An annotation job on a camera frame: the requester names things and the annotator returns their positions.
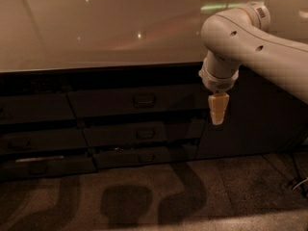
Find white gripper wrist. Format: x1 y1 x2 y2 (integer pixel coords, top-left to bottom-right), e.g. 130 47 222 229
198 66 239 125

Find dark drawer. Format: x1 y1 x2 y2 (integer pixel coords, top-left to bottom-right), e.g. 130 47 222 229
0 155 96 181
0 129 87 155
0 93 74 124
83 119 205 147
67 84 208 117
93 144 197 169

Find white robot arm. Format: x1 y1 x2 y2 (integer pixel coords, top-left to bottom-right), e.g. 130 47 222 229
199 2 308 125

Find dark stand legs with cable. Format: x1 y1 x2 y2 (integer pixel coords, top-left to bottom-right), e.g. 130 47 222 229
288 152 308 199

